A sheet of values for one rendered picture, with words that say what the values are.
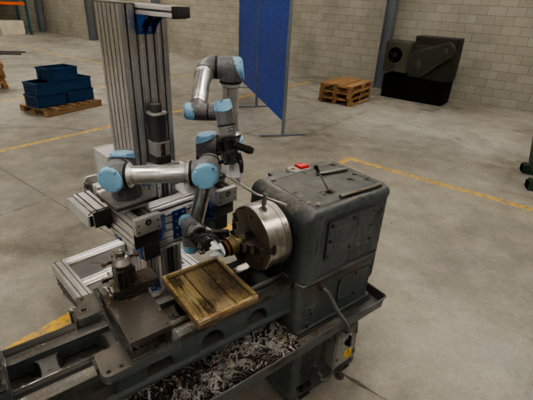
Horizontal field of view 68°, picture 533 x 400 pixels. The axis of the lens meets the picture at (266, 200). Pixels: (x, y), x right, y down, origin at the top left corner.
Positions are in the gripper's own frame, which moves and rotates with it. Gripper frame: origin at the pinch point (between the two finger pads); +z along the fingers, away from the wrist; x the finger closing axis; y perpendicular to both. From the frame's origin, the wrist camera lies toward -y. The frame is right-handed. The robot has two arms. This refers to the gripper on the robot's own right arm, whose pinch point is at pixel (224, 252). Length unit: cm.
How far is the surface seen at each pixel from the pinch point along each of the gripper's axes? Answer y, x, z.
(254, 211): -15.8, 15.5, -1.1
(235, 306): 3.8, -17.7, 14.7
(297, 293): -31.3, -26.0, 15.7
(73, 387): 68, -22, 14
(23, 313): 79, -108, -147
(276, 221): -22.4, 12.1, 6.8
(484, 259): -278, -108, 6
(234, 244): -4.9, 2.4, 0.0
